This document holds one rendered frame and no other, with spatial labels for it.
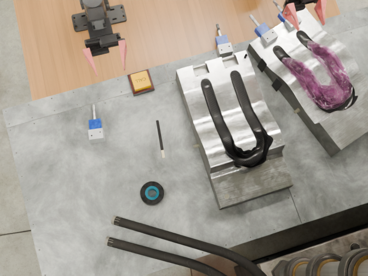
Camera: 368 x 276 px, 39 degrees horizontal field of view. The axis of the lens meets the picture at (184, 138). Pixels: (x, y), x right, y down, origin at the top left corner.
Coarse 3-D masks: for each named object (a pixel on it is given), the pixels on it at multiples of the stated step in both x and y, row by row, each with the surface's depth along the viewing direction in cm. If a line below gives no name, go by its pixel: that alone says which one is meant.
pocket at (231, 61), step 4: (228, 56) 183; (232, 56) 183; (224, 60) 183; (228, 60) 184; (232, 60) 184; (236, 60) 183; (224, 64) 183; (228, 64) 183; (232, 64) 183; (236, 64) 183
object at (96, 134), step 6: (90, 120) 178; (96, 120) 179; (90, 126) 178; (96, 126) 178; (90, 132) 176; (96, 132) 176; (102, 132) 176; (90, 138) 176; (96, 138) 176; (102, 138) 176
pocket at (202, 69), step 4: (204, 64) 182; (196, 68) 182; (200, 68) 182; (204, 68) 182; (208, 68) 180; (196, 72) 182; (200, 72) 182; (204, 72) 182; (208, 72) 182; (196, 76) 182
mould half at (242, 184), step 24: (192, 72) 179; (216, 72) 179; (240, 72) 180; (192, 96) 177; (216, 96) 178; (192, 120) 176; (240, 120) 174; (264, 120) 173; (216, 144) 169; (240, 144) 168; (216, 168) 169; (240, 168) 174; (264, 168) 174; (216, 192) 172; (240, 192) 172; (264, 192) 172
